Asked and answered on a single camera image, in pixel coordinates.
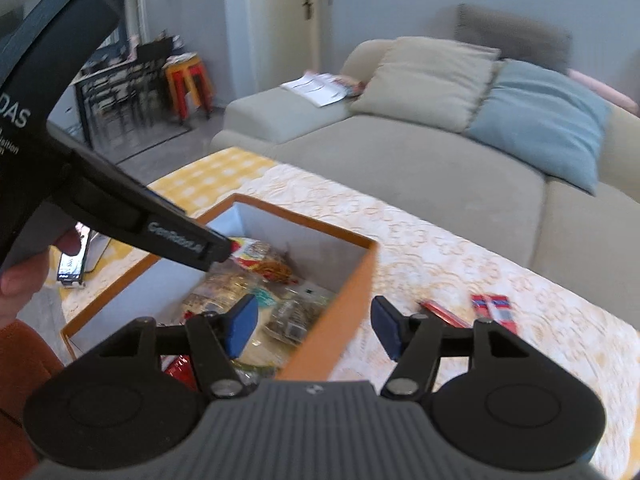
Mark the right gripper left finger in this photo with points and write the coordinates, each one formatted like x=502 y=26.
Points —
x=215 y=340

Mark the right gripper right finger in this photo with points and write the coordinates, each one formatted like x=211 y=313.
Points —
x=416 y=343

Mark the red chips bag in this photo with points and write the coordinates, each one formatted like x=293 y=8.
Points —
x=180 y=368

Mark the small red-label snack bag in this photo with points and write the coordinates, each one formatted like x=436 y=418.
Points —
x=262 y=259

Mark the papers on sofa arm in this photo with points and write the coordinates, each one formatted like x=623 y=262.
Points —
x=324 y=89

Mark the orange sleeve forearm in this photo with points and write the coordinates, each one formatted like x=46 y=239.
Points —
x=27 y=362

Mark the person's left hand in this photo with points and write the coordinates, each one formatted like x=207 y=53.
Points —
x=20 y=283

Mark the waffle biscuit clear pack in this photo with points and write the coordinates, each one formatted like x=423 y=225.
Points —
x=217 y=293

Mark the yellow checkered lace tablecloth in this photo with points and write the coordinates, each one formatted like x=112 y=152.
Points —
x=416 y=260

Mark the dark nut snack bag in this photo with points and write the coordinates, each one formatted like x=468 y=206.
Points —
x=292 y=320

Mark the red blue snack stick pack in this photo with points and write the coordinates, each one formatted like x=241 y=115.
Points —
x=495 y=307

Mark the orange-rimmed white cardboard box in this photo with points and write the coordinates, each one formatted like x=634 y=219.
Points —
x=336 y=259

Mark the smartphone on stand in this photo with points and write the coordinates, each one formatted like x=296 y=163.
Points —
x=72 y=270

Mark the black dining table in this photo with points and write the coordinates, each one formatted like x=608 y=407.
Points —
x=128 y=83

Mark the red yellow stacked stools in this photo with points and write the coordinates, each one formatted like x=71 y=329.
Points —
x=189 y=85

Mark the beige sofa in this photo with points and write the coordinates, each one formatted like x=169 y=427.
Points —
x=587 y=243

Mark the light blue cushion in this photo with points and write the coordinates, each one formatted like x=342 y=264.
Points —
x=545 y=119

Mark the beige cushion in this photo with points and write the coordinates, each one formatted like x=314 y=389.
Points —
x=437 y=83

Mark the cream door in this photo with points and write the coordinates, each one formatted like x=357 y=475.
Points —
x=285 y=40

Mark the pink bolster pillow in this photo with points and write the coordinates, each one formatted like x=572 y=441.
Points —
x=605 y=91

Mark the grey cushion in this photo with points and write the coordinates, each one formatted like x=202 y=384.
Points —
x=515 y=37

